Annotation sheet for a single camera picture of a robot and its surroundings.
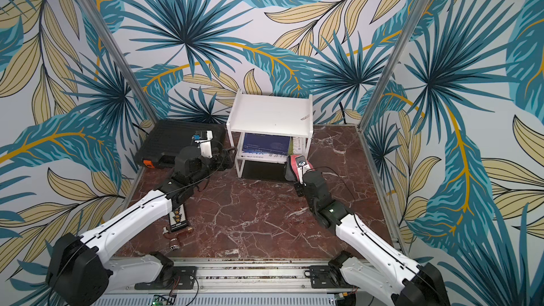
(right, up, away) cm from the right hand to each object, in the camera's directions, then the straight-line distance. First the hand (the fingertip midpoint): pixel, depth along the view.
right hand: (305, 169), depth 79 cm
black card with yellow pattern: (-51, -21, +6) cm, 55 cm away
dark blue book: (-18, +10, +6) cm, 21 cm away
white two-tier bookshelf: (-5, +20, -3) cm, 21 cm away
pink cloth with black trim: (-5, -1, -1) cm, 5 cm away
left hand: (-29, +7, -1) cm, 30 cm away
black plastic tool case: (-72, +13, +37) cm, 82 cm away
